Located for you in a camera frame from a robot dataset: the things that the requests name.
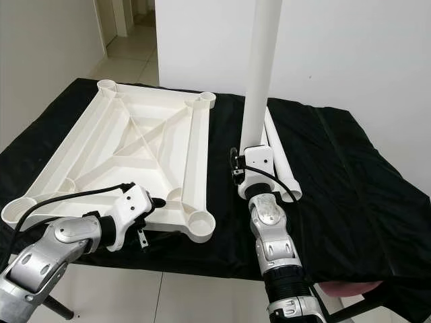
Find black table cloth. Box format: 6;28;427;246
0;77;431;320

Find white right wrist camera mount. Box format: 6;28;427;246
239;145;277;199

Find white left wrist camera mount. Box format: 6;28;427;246
104;183;154;253

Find white plastic table leg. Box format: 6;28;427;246
267;106;302;203
237;182;253;201
239;0;284;150
263;114;284;169

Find white plastic table top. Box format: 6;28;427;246
1;79;218;244

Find black metal table leg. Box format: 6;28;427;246
40;295;75;321
323;299;381;323

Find white door frame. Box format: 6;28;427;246
96;0;135;44

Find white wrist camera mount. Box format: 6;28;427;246
104;183;154;253
239;145;277;199

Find pink cloth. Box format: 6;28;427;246
318;281;385;299

